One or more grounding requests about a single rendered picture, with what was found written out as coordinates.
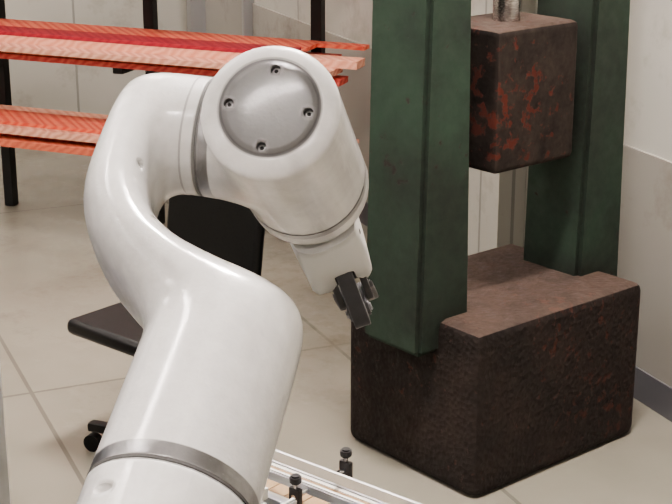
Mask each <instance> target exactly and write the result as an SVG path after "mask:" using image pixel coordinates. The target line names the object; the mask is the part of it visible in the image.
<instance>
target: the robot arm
mask: <svg viewBox="0 0 672 504"><path fill-rule="evenodd" d="M368 191H369V177H368V171H367V167H366V165H365V162H364V159H363V156H362V154H361V151H360V148H359V145H358V143H357V140H356V137H355V134H354V132H353V129H352V126H351V124H350V121H349V118H348V115H347V113H346V110H345V107H344V104H343V102H342V99H341V96H340V93H339V91H338V88H337V85H336V83H335V81H334V79H333V78H332V76H331V74H330V73H329V72H328V70H327V69H326V68H325V67H324V66H323V65H322V64H321V63H320V62H319V61H318V60H316V59H315V58H313V57H312V56H310V55H309V54H307V53H305V52H303V51H300V50H297V49H294V48H290V47H285V46H265V47H259V48H255V49H252V50H249V51H246V52H244V53H242V54H240V55H238V56H236V57H235V58H233V59H232V60H230V61H229V62H228V63H227V64H225V65H224V66H223V67H222V68H221V69H220V70H219V71H218V73H217V74H216V75H215V76H214V77H206V76H197V75H189V74H179V73H151V74H145V75H142V76H139V77H137V78H135V79H133V80H132V81H131V82H129V83H128V84H127V85H126V87H125V88H124V89H123V90H122V91H121V93H120V94H119V96H118V98H117V99H116V101H115V103H114V105H113V107H112V109H111V111H110V113H109V115H108V118H107V120H106V122H105V125H104V127H103V130H102V132H101V134H100V137H99V139H98V142H97V144H96V147H95V150H94V152H93V155H92V158H91V161H90V164H89V167H88V171H87V175H86V180H85V187H84V198H83V200H84V214H85V220H86V226H87V230H88V234H89V238H90V241H91V244H92V247H93V250H94V253H95V256H96V258H97V261H98V263H99V265H100V267H101V270H102V272H103V274H104V276H105V278H106V280H107V282H108V283H109V285H110V287H111V288H112V290H113V291H114V293H115V294H116V296H117V297H118V299H119V300H120V302H121V303H122V304H123V306H124V307H125V308H126V309H127V311H128V312H129V313H130V314H131V315H132V317H133V318H134V319H135V320H136V321H137V322H138V324H139V325H140V326H141V327H142V328H143V333H142V337H141V339H140V342H139V344H138V347H137V350H136V352H135V355H134V357H133V360H132V362H131V365H130V367H129V370H128V372H127V375H126V378H125V380H124V383H123V385H122V388H121V390H120V393H119V395H118V398H117V400H116V403H115V406H114V408H113V411H112V413H111V416H110V418H109V421H108V423H107V426H106V428H105V431H104V433H103V436H102V438H101V441H100V443H99V446H98V448H97V451H96V454H95V456H94V459H93V461H92V464H91V466H90V469H89V472H88V474H87V477H86V479H85V482H84V485H83V487H82V490H81V493H80V495H79V498H78V500H77V503H76V504H261V501H262V498H263V494H264V490H265V487H266V483H267V479H268V475H269V472H270V468H271V464H272V460H273V457H274V453H275V449H276V445H277V442H278V438H279V434H280V430H281V427H282V423H283V419H284V415H285V412H286V408H287V405H288V401H289V398H290V394H291V390H292V387H293V383H294V379H295V375H296V371H297V368H298V364H299V360H300V354H301V349H302V342H303V324H302V320H301V316H300V312H299V310H298V308H297V307H296V305H295V303H294V302H293V300H292V299H291V298H290V297H289V296H288V295H287V294H286V293H285V292H284V291H283V290H282V289H281V288H279V287H278V286H276V285H274V284H273V283H271V282H270V281H268V280H267V279H265V278H263V277H261V276H259V275H257V274H255V273H253V272H251V271H249V270H247V269H244V268H242V267H240V266H238V265H235V264H233V263H230V262H228V261H226V260H223V259H221V258H219V257H217V256H215V255H212V254H210V253H208V252H206V251H204V250H202V249H200V248H198V247H196V246H194V245H192V244H190V243H188V242H186V241H185V240H183V239H181V238H180V237H178V236H177V235H175V234H174V233H172V232H171V231H170V230H169V229H167V228H166V227H165V226H164V225H163V224H162V223H161V222H160V221H159V220H158V219H157V217H158V214H159V212H160V210H161V207H162V206H163V204H164V203H165V202H166V201H167V200H168V199H170V198H171V197H173V196H177V195H194V196H202V197H209V198H215V199H220V200H225V201H229V202H232V203H236V204H239V205H242V206H245V207H247V208H249V209H250V210H251V211H252V213H253V214H254V216H255V217H256V219H257V220H258V221H259V223H260V224H261V225H262V226H263V228H265V229H266V230H267V231H268V232H269V233H270V234H272V235H274V236H275V237H277V238H279V239H281V240H283V241H286V242H289V243H290V244H291V247H292V249H293V251H294V253H295V255H296V257H297V259H298V261H299V264H300V266H301V268H302V270H303V272H304V274H305V275H306V277H307V279H308V281H309V283H310V285H311V288H312V290H313V291H314V292H315V293H317V294H319V295H321V294H325V293H329V292H332V291H333V293H334V294H332V295H333V298H334V301H335V302H336V304H337V306H338V307H339V309H340V310H341V311H343V310H347V311H345V314H346V316H347V319H348V318H349V319H350V320H351V321H353V323H354V326H355V328H356V329H358V328H361V327H364V326H367V325H369V324H371V321H370V317H369V315H371V314H372V313H371V312H372V311H371V310H373V308H372V305H371V302H369V301H371V300H374V299H376V298H378V297H379V296H378V293H377V290H376V288H375V286H374V284H373V282H372V280H370V279H367V277H369V275H370V274H371V271H372V265H371V261H370V257H369V253H368V249H367V245H366V241H365V237H364V233H363V230H362V226H361V223H360V219H359V216H360V214H361V212H362V210H363V208H364V206H365V203H366V200H367V196H368ZM358 277H359V278H360V281H361V282H359V283H356V281H355V279H356V278H358ZM339 286H340V287H339Z"/></svg>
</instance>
